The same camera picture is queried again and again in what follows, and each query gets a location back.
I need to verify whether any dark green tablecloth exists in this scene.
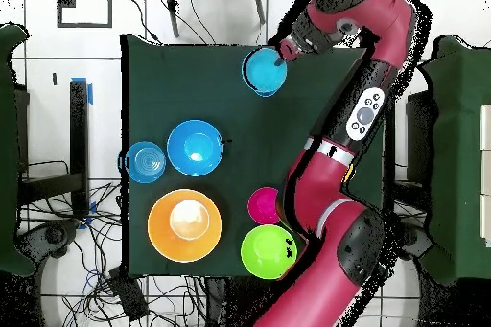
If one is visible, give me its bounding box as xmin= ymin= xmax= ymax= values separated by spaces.
xmin=120 ymin=34 xmax=386 ymax=278

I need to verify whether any large yellow bowl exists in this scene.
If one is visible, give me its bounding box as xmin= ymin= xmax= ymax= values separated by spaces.
xmin=147 ymin=188 xmax=222 ymax=264

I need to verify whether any shallow blue bowl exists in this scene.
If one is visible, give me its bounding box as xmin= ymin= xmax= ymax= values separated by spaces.
xmin=125 ymin=140 xmax=167 ymax=184

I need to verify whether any black equipment stand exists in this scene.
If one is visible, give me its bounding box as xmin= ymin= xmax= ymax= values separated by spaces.
xmin=405 ymin=90 xmax=436 ymax=187

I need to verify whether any black stand bar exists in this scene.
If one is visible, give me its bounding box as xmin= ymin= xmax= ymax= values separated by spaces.
xmin=18 ymin=79 xmax=90 ymax=221

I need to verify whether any dark grey chair with knob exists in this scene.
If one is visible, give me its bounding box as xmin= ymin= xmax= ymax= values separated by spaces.
xmin=14 ymin=218 xmax=82 ymax=265

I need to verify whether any green cloth side table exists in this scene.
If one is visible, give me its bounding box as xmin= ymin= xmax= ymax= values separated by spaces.
xmin=0 ymin=23 xmax=34 ymax=277
xmin=417 ymin=34 xmax=491 ymax=286

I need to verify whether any pink red bowl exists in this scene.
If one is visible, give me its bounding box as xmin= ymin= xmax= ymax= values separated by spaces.
xmin=246 ymin=186 xmax=281 ymax=225

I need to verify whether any white boxes stack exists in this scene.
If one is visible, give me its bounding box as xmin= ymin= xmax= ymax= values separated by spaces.
xmin=479 ymin=104 xmax=491 ymax=248

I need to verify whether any tangle of black cables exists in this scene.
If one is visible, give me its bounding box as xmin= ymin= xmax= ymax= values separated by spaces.
xmin=18 ymin=159 xmax=208 ymax=327

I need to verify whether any black power box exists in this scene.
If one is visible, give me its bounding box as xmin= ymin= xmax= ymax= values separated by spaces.
xmin=107 ymin=267 xmax=150 ymax=323

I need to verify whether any small ribbed teal bowl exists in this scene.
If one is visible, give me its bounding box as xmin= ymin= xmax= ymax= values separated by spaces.
xmin=241 ymin=46 xmax=288 ymax=95

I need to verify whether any green bowl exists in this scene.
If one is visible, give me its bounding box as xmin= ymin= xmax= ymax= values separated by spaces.
xmin=240 ymin=223 xmax=298 ymax=280

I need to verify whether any large blue bowl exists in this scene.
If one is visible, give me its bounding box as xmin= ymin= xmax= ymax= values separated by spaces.
xmin=166 ymin=119 xmax=224 ymax=177

